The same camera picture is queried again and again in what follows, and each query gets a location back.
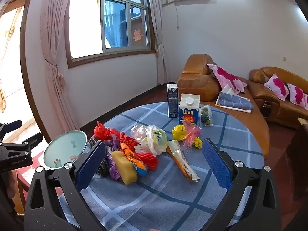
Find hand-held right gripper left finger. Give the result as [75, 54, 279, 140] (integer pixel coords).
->
[24, 141, 107, 231]

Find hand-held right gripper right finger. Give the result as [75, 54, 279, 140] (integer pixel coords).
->
[202, 138, 282, 231]

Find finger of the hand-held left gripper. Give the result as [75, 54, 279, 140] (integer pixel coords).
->
[0, 133, 44, 150]
[0, 120, 23, 142]

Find pale green waste bin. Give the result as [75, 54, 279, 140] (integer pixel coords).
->
[43, 130, 88, 171]

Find red plastic bag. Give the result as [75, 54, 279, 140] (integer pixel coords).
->
[94, 121, 139, 150]

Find clear bag with yellow contents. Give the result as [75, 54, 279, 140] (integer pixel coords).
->
[140, 125, 169, 156]

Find person's left hand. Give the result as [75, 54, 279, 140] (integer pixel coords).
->
[6, 171, 16, 198]

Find black white patterned wrapper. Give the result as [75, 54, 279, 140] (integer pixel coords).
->
[97, 158, 111, 177]

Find red floor mat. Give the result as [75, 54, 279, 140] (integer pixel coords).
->
[17, 147, 46, 181]

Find long beige orange packet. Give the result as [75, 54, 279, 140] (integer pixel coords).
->
[167, 140, 201, 182]

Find yellow sponge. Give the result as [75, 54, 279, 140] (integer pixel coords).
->
[111, 151, 138, 185]

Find yellow and pink wrappers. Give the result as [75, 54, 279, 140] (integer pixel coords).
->
[180, 120, 203, 148]

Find clear packet with dark contents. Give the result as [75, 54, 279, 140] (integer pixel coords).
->
[199, 104, 213, 127]

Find small blue wrapper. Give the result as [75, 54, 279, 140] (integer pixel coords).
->
[136, 165, 149, 177]

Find blue milk carton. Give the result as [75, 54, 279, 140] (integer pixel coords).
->
[178, 94, 201, 127]

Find crumpled clear plastic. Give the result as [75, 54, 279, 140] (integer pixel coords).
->
[130, 125, 149, 143]

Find folded blue plaid cloth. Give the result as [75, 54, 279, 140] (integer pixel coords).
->
[215, 91, 254, 113]

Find blue plaid tablecloth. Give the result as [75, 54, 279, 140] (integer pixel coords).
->
[59, 102, 265, 231]

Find tall dark blue carton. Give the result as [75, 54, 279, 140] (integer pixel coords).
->
[167, 83, 179, 118]

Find wide pink curtain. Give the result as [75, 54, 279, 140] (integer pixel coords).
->
[40, 0, 81, 132]

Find dark wooden cabinet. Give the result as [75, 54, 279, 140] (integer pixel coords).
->
[290, 117, 308, 174]

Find brown leather sofa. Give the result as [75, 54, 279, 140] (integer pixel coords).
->
[248, 67, 308, 129]

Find large pink floral pillow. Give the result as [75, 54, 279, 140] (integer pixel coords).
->
[206, 63, 248, 94]

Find brown leather armchair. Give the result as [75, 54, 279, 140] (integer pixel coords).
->
[177, 54, 269, 160]

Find window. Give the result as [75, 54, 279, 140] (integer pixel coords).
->
[64, 0, 157, 68]

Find narrow pink curtain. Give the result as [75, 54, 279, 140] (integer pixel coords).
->
[147, 0, 169, 85]

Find brown door frame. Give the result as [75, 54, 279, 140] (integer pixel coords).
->
[20, 0, 52, 136]

